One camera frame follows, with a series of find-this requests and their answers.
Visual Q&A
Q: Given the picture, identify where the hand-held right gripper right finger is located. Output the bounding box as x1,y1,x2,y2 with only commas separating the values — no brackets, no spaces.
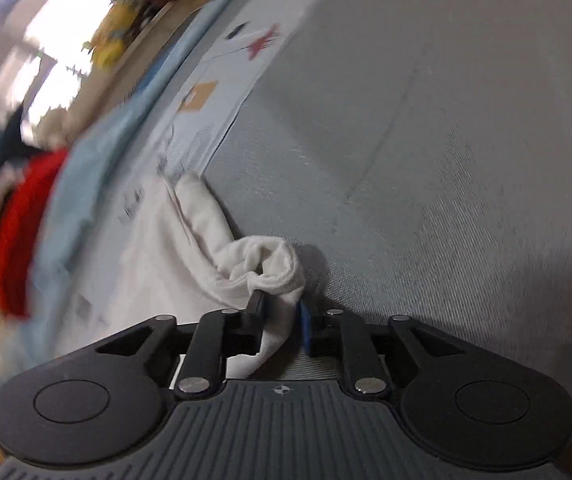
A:
298,302,463,399

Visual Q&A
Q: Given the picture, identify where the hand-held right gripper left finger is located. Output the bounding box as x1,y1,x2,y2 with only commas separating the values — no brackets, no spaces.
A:
95,290,267,401

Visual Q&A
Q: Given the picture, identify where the white small garment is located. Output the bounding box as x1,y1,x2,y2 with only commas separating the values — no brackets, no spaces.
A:
73,172,307,381

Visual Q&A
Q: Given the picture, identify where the light blue blanket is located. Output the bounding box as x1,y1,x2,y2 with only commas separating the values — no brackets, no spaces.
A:
20,0,249,356

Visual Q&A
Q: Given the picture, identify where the printed grey bed sheet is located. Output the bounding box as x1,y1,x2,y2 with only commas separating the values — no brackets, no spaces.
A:
66,0,572,441

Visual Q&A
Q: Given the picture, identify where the red cloth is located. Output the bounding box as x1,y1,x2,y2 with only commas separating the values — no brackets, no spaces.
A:
0,149,70,320

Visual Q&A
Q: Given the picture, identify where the yellow plush toy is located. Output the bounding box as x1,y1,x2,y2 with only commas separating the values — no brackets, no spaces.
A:
84,0,142,70

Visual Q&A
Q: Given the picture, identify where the bright window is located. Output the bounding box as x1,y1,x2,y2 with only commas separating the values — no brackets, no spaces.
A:
0,0,119,133

